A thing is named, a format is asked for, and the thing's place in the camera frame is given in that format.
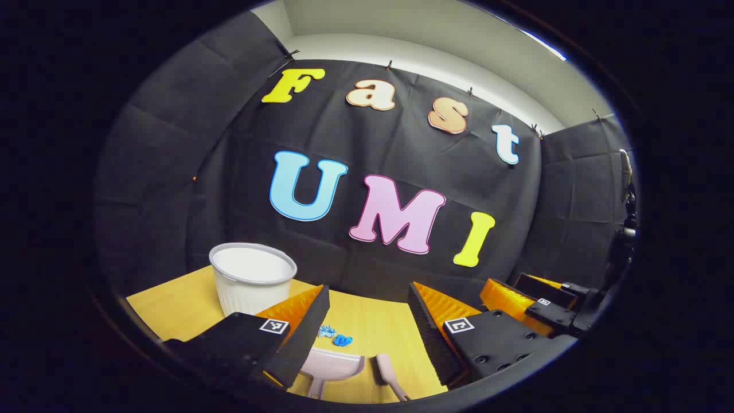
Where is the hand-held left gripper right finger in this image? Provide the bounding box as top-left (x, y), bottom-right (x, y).
top-left (408, 281), bottom-right (579, 389)

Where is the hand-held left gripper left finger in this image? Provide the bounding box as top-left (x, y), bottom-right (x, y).
top-left (163, 285), bottom-right (331, 391)

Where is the pink plastic dustpan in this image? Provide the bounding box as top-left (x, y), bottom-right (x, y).
top-left (298, 347), bottom-right (366, 400)

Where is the small pink broom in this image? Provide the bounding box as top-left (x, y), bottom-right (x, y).
top-left (372, 354), bottom-right (411, 402)

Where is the white ribbed garbage bin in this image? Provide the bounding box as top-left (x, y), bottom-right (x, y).
top-left (209, 242), bottom-right (298, 317)

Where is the dark tripod stand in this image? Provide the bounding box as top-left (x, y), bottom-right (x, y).
top-left (618, 148), bottom-right (638, 230)

